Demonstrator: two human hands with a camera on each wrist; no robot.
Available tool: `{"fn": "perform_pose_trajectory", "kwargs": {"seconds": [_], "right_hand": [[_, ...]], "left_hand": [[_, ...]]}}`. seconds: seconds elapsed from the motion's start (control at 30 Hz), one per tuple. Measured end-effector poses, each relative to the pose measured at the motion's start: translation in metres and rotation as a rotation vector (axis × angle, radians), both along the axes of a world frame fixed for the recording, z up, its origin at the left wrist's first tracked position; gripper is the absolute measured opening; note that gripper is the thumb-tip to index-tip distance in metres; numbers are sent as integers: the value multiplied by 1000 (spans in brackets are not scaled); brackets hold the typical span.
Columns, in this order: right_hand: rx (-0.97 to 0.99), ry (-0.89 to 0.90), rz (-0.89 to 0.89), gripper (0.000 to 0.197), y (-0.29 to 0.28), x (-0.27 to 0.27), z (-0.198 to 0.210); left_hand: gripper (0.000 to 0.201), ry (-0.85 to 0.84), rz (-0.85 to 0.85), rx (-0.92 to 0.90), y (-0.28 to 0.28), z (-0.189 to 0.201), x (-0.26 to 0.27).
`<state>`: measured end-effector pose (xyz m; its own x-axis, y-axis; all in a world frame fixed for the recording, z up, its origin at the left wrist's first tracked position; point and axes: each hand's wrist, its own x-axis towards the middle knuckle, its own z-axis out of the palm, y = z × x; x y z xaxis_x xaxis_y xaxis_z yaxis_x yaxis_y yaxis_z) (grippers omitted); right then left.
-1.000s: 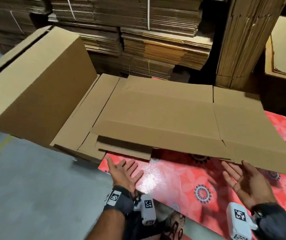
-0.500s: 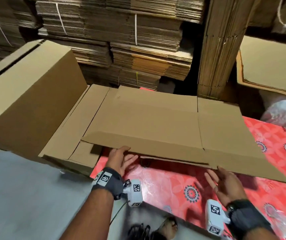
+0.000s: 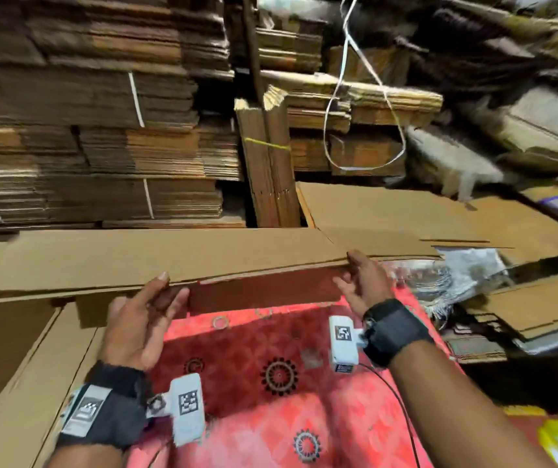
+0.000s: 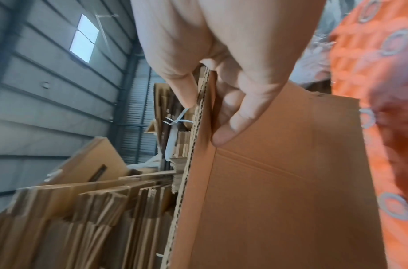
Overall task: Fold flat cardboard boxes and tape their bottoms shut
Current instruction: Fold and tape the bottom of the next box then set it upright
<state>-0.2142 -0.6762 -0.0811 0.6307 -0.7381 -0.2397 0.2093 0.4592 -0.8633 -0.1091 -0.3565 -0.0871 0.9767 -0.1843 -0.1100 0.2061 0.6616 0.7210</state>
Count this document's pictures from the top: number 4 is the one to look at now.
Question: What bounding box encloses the person's right hand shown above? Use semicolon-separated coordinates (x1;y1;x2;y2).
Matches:
129;0;327;147

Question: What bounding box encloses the large cardboard box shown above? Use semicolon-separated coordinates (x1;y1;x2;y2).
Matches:
160;65;389;269

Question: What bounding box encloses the wall of cardboard stacks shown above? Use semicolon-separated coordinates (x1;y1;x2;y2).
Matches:
0;81;195;269

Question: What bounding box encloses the ceiling skylight panel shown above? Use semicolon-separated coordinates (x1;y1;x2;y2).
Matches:
69;14;100;64

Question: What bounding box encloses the red patterned table cloth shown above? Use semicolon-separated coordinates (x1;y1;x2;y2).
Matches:
330;0;408;269

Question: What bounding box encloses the white plastic strap loop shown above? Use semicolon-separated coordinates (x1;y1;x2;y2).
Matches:
161;107;193;128

